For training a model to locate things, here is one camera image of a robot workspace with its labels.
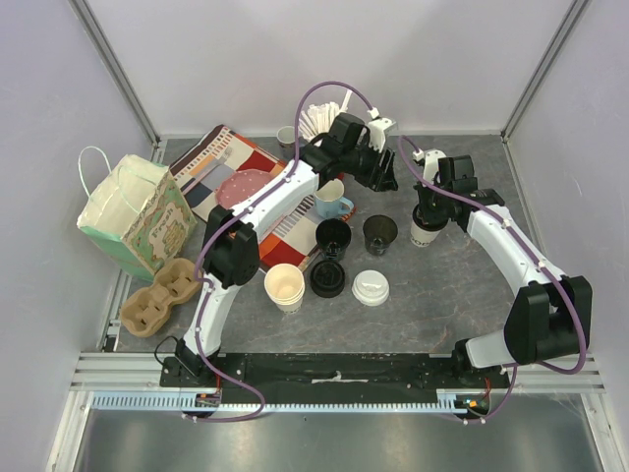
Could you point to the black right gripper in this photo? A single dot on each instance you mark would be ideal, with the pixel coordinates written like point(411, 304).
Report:
point(428, 208)

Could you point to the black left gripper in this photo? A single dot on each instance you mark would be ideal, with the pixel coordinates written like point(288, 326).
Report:
point(379, 180)

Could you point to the black plastic cup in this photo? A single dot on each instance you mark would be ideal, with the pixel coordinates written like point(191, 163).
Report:
point(380, 231)

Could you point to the black coffee cup lid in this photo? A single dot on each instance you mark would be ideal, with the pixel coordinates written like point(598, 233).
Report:
point(425, 223)

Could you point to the white paper coffee cup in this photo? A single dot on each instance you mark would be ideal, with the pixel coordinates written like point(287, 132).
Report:
point(422, 234)

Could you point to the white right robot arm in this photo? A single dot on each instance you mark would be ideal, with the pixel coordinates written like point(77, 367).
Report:
point(551, 313)

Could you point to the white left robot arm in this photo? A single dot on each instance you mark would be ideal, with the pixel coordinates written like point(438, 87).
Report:
point(230, 256)

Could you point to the light blue ceramic mug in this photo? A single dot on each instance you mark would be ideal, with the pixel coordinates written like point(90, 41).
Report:
point(330, 202)

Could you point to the stack of black cups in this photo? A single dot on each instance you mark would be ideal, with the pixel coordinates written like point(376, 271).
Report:
point(333, 237)

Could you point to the bundle of white straws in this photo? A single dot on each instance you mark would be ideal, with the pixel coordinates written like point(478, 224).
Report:
point(318, 119)

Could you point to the stack of white lids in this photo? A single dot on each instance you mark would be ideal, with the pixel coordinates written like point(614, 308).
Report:
point(371, 288)

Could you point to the grey ceramic mug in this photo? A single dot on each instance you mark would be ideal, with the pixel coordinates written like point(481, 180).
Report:
point(286, 140)

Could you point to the stack of white paper cups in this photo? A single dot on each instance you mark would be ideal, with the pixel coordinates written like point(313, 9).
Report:
point(285, 286)

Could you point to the pink polka dot plate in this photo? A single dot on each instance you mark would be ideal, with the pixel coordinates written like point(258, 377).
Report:
point(240, 186)

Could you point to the colourful patchwork placemat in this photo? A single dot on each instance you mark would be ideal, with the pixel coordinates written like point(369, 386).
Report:
point(298, 248)

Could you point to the cardboard cup carrier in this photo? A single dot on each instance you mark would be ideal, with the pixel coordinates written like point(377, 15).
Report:
point(149, 308)

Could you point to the green patterned paper bag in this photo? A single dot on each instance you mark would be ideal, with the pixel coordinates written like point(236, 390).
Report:
point(138, 216)

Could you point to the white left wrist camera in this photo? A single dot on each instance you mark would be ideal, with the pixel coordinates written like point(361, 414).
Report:
point(379, 129)

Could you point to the pink handled fork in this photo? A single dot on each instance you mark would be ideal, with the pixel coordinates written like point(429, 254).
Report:
point(205, 167)

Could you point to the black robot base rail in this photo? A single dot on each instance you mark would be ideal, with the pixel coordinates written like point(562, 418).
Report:
point(271, 371)

